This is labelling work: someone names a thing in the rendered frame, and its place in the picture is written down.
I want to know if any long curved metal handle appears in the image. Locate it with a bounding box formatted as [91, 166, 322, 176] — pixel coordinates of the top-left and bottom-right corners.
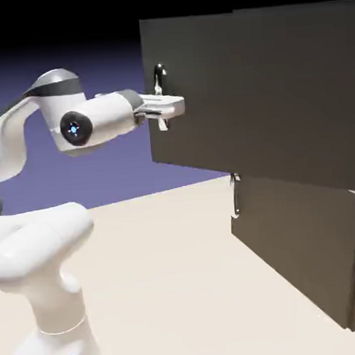
[152, 62, 172, 132]

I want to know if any large dark grey cabinet door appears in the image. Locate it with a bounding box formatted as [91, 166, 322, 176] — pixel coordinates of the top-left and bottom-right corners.
[138, 0, 355, 205]

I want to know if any short curved metal handle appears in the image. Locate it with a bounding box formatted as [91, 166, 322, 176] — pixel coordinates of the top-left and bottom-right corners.
[228, 173, 244, 220]

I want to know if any small dark grey cabinet door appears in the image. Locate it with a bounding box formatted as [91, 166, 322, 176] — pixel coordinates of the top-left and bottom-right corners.
[226, 165, 355, 337]

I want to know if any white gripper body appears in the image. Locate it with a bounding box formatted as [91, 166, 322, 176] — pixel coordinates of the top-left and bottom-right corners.
[135, 91, 187, 123]

